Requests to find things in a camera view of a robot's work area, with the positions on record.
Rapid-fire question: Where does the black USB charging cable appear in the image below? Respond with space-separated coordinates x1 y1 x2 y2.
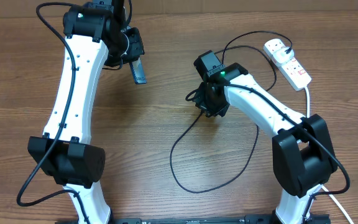
169 30 293 194

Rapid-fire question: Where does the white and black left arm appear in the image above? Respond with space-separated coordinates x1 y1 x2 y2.
27 1 147 223

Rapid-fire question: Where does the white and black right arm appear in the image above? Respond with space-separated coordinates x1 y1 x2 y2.
192 51 339 223

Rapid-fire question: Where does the Samsung Galaxy smartphone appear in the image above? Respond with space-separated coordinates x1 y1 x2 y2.
129 57 147 85

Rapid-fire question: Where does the white USB charger plug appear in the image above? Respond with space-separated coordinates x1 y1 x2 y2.
272 47 295 66

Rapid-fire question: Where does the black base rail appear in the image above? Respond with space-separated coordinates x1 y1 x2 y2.
54 213 332 224

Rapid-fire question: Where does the white power strip cord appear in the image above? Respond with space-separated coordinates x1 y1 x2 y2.
303 86 356 224

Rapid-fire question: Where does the white power strip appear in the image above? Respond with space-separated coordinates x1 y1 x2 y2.
264 39 311 91

